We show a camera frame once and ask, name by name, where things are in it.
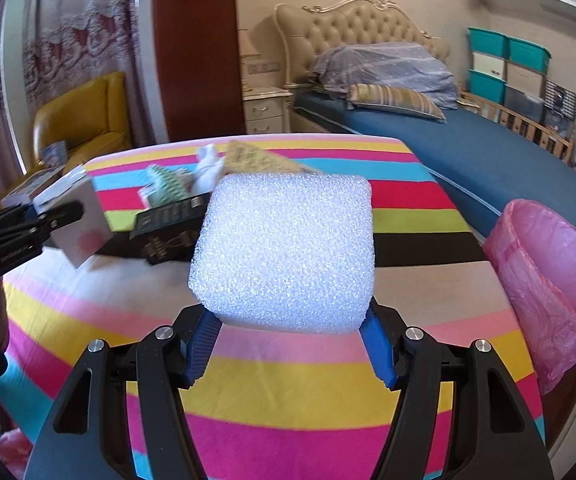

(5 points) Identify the checkered bag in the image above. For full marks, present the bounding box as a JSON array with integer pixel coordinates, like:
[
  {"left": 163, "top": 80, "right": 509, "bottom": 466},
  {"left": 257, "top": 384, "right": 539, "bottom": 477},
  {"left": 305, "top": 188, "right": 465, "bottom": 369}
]
[{"left": 545, "top": 80, "right": 576, "bottom": 111}]

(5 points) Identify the rainbow striped tablecloth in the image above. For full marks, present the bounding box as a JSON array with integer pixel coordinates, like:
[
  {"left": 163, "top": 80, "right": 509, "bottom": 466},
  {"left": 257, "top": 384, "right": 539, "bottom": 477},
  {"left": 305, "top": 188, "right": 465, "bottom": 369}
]
[{"left": 0, "top": 132, "right": 543, "bottom": 480}]

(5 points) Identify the bed with blue sheet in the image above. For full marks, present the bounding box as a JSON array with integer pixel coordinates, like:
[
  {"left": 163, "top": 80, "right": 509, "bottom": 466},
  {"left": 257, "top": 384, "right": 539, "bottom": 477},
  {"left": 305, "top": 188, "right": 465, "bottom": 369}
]
[{"left": 290, "top": 87, "right": 576, "bottom": 241}]

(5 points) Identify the striped pillow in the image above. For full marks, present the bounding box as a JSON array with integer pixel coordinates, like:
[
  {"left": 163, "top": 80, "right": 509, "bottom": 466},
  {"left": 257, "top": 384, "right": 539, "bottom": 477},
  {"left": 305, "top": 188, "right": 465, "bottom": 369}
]
[{"left": 346, "top": 83, "right": 446, "bottom": 122}]

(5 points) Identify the square white foam block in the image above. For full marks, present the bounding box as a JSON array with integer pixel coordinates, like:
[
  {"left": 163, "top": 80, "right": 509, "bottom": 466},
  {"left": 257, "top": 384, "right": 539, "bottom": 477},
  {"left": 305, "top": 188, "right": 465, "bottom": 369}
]
[{"left": 188, "top": 172, "right": 376, "bottom": 333}]

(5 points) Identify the white storage box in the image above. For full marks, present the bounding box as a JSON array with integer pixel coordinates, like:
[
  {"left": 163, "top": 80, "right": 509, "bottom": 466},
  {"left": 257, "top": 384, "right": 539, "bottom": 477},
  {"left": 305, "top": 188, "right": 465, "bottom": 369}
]
[{"left": 472, "top": 52, "right": 508, "bottom": 78}]

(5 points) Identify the lace patterned curtain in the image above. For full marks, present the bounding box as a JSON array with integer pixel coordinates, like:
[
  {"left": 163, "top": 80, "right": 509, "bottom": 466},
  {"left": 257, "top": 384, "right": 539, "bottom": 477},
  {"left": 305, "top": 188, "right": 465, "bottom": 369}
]
[{"left": 0, "top": 0, "right": 141, "bottom": 201}]

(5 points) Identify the teal storage box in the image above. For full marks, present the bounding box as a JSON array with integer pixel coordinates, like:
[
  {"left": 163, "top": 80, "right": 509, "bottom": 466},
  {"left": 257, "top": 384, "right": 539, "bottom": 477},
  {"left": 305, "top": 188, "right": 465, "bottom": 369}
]
[
  {"left": 469, "top": 69, "right": 508, "bottom": 95},
  {"left": 468, "top": 27, "right": 508, "bottom": 58},
  {"left": 508, "top": 37, "right": 552, "bottom": 65}
]

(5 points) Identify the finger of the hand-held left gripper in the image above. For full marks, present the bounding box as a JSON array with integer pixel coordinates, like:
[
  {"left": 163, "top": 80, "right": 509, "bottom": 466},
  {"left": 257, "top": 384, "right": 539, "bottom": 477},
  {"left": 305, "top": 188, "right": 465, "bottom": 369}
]
[
  {"left": 33, "top": 200, "right": 85, "bottom": 248},
  {"left": 0, "top": 207, "right": 39, "bottom": 237}
]

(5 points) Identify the green patterned small box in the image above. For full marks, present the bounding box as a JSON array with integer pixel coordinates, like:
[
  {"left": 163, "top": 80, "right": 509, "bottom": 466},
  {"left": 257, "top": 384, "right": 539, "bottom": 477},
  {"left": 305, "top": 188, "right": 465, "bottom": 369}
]
[{"left": 138, "top": 162, "right": 196, "bottom": 208}]

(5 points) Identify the wooden crib rail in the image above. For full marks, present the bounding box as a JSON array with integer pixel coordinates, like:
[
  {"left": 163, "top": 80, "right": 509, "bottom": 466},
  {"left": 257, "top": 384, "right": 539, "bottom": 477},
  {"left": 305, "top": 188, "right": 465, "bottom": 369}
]
[{"left": 458, "top": 80, "right": 576, "bottom": 166}]

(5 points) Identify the pink lined trash bin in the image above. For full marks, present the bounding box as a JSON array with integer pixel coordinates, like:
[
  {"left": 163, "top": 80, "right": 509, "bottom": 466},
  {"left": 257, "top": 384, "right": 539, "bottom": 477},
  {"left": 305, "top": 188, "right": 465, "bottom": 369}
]
[{"left": 482, "top": 199, "right": 576, "bottom": 396}]

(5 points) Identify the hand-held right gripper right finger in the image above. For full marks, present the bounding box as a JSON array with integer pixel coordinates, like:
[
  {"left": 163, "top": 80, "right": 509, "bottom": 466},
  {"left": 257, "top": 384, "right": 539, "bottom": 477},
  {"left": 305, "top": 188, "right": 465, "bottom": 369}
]
[{"left": 360, "top": 300, "right": 553, "bottom": 480}]

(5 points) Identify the brown wooden panel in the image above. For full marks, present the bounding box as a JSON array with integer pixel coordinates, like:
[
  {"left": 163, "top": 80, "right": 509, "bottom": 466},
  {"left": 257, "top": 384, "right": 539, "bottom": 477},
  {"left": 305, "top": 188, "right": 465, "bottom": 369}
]
[{"left": 153, "top": 0, "right": 246, "bottom": 143}]

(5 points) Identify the large printed cardboard box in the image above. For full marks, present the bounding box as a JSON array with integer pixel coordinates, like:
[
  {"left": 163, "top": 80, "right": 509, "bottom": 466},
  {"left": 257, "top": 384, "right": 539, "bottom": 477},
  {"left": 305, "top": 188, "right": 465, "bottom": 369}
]
[{"left": 0, "top": 167, "right": 66, "bottom": 211}]

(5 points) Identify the clear grey storage box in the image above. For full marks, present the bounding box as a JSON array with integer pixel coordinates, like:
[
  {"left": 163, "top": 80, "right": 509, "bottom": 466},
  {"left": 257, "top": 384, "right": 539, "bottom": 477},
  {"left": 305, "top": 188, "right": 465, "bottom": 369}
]
[{"left": 504, "top": 85, "right": 546, "bottom": 121}]

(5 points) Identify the plain white box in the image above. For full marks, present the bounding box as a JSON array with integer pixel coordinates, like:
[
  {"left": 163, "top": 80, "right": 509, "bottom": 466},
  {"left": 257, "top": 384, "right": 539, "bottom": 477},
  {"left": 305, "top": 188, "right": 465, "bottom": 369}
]
[{"left": 33, "top": 165, "right": 115, "bottom": 267}]

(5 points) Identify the beige tufted headboard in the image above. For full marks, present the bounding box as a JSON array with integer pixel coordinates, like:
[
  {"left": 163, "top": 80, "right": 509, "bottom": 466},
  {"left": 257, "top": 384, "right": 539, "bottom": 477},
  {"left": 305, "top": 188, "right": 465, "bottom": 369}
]
[{"left": 273, "top": 0, "right": 451, "bottom": 91}]

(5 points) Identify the small printed box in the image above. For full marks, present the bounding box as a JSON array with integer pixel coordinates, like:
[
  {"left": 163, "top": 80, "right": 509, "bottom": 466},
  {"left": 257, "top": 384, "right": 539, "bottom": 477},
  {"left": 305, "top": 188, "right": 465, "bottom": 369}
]
[{"left": 40, "top": 141, "right": 69, "bottom": 166}]

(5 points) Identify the beige storage box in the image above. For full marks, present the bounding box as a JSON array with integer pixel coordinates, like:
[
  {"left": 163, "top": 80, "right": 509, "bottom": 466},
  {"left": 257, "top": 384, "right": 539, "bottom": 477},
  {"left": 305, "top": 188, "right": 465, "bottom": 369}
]
[{"left": 505, "top": 60, "right": 548, "bottom": 90}]

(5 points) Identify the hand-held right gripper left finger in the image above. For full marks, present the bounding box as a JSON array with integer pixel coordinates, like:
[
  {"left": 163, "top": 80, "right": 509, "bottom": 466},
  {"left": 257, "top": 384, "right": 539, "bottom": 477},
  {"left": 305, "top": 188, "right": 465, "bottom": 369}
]
[{"left": 28, "top": 304, "right": 225, "bottom": 480}]

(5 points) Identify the blue-grey duvet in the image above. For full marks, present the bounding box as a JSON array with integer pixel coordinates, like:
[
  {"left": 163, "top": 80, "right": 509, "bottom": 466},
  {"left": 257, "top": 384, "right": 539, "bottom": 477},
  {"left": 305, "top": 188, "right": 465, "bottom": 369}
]
[{"left": 313, "top": 42, "right": 458, "bottom": 110}]

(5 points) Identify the cream nightstand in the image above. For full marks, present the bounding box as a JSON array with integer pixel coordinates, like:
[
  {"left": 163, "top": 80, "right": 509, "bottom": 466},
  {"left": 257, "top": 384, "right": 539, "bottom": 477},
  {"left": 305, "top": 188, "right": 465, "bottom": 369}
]
[{"left": 243, "top": 86, "right": 293, "bottom": 135}]

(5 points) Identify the white cloth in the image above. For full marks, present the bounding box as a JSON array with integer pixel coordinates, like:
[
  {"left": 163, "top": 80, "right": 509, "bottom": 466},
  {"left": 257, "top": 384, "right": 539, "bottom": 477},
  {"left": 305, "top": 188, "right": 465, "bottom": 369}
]
[{"left": 190, "top": 143, "right": 229, "bottom": 193}]

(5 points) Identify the yellow leather armchair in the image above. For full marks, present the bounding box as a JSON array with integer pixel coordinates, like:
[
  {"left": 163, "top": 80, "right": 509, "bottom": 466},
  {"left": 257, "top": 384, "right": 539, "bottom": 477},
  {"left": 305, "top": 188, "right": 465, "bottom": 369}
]
[{"left": 32, "top": 71, "right": 134, "bottom": 171}]

